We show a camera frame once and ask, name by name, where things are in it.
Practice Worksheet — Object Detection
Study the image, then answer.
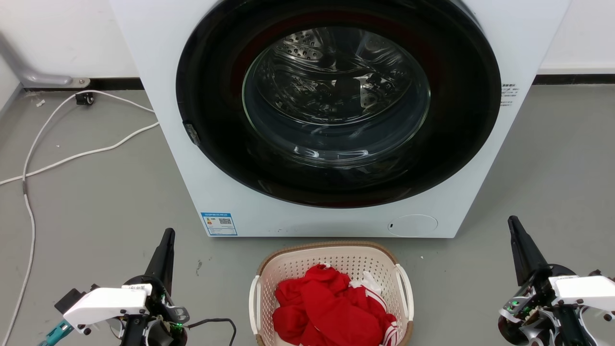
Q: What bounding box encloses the white floor cable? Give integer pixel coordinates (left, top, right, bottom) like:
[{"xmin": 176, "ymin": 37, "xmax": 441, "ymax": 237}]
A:
[
  {"xmin": 0, "ymin": 121, "xmax": 160, "ymax": 186},
  {"xmin": 0, "ymin": 89, "xmax": 156, "ymax": 345}
]

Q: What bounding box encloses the blue energy label sticker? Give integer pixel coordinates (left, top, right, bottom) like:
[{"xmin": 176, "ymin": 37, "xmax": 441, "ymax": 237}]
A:
[{"xmin": 201, "ymin": 212, "xmax": 238, "ymax": 236}]

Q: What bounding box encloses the round white filter cover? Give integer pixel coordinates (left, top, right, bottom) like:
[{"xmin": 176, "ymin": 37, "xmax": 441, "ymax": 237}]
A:
[{"xmin": 387, "ymin": 214, "xmax": 439, "ymax": 237}]

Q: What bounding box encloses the beige perforated laundry basket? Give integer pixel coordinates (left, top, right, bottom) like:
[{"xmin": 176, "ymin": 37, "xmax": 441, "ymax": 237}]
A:
[{"xmin": 249, "ymin": 241, "xmax": 415, "ymax": 346}]

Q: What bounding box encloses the red garment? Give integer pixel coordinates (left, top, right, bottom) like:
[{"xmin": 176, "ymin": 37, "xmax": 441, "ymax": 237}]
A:
[{"xmin": 272, "ymin": 263, "xmax": 398, "ymax": 346}]

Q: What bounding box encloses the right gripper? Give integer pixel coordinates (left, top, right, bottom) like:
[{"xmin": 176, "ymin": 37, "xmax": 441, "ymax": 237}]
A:
[{"xmin": 497, "ymin": 215, "xmax": 577, "ymax": 346}]

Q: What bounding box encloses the white front-load washing machine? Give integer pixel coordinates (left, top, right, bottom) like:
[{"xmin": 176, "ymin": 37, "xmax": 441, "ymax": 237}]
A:
[{"xmin": 110, "ymin": 0, "xmax": 573, "ymax": 239}]

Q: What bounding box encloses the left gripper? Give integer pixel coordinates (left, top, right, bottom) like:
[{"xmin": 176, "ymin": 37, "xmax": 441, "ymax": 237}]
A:
[{"xmin": 122, "ymin": 228, "xmax": 190, "ymax": 332}]

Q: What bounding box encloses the small text warning sticker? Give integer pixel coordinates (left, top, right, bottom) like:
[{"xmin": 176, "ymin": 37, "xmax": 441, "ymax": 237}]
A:
[{"xmin": 500, "ymin": 83, "xmax": 520, "ymax": 107}]

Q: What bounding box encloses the black round washer door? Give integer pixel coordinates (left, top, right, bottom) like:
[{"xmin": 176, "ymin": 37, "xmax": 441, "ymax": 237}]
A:
[{"xmin": 176, "ymin": 0, "xmax": 502, "ymax": 209}]

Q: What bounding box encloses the grey drain pipe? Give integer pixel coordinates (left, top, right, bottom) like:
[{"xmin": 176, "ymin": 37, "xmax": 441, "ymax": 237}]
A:
[{"xmin": 0, "ymin": 31, "xmax": 91, "ymax": 88}]

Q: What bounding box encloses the thin black cable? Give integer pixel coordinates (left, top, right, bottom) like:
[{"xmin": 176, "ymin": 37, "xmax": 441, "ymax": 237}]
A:
[{"xmin": 184, "ymin": 317, "xmax": 237, "ymax": 346}]

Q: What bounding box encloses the steel washing drum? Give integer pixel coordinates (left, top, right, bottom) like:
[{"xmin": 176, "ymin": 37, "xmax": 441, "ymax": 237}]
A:
[{"xmin": 242, "ymin": 26, "xmax": 431, "ymax": 169}]

